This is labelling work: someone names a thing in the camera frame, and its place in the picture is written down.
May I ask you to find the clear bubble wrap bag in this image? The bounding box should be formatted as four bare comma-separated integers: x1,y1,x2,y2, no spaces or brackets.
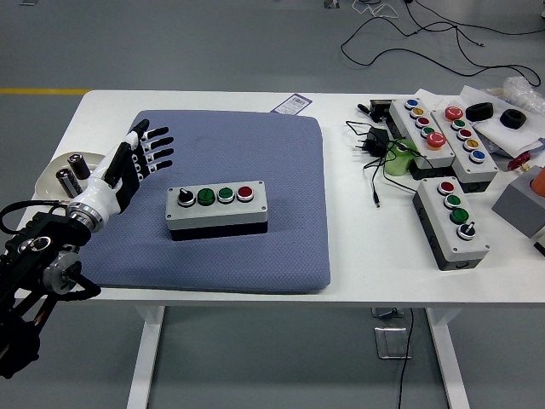
485,76,545,114

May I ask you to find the red small tool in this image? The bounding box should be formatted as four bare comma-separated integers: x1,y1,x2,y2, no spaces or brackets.
507,151,533,172

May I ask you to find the black hanging cable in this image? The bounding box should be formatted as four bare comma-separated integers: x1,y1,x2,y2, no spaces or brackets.
398,307,415,409

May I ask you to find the white table leg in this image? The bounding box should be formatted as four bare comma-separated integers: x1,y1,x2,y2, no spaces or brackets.
126,305,166,409
425,307,469,409

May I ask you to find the small metal bracket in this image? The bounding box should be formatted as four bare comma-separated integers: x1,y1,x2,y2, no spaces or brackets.
370,306,404,320

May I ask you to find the black foam ring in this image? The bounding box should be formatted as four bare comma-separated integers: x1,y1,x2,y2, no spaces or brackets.
464,101,495,124
499,109,528,129

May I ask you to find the grey four-button control box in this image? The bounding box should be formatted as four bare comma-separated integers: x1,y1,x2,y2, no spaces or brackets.
164,180,269,243
411,176,491,272

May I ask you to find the white foam sheet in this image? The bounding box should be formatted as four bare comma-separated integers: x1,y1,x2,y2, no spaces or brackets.
460,84,544,159

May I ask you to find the black power adapter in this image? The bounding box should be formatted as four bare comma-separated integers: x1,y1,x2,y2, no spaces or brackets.
352,126,391,158

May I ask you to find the light green block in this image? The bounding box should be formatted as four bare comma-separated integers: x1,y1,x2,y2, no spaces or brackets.
383,138,421,178

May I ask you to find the purple barcode label card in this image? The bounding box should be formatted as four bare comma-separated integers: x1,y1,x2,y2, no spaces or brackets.
270,94,314,115

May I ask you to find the orange object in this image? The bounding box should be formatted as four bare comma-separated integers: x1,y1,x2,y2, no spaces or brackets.
529,165,545,195

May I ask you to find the black adapter cable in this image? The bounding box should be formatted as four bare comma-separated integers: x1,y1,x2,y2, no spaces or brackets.
345,120,421,210

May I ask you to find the white floor cable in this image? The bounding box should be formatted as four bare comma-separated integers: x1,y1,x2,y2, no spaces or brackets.
352,0,400,20

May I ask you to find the blue-grey padded mat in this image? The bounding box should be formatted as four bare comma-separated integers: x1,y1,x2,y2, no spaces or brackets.
78,109,332,296

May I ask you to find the grey five-button control box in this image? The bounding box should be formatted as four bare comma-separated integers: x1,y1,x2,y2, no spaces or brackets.
430,104,499,193
385,98,457,180

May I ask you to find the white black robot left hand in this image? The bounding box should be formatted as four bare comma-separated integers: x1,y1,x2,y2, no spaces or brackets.
72,118,175,222

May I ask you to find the metal floor socket plate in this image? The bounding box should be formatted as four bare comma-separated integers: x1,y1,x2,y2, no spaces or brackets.
374,325,413,360

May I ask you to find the white shallow dish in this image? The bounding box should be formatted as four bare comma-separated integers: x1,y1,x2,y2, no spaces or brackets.
35,151,107,201

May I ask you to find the black floor cable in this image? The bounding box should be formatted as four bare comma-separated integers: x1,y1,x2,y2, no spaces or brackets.
340,0,545,89

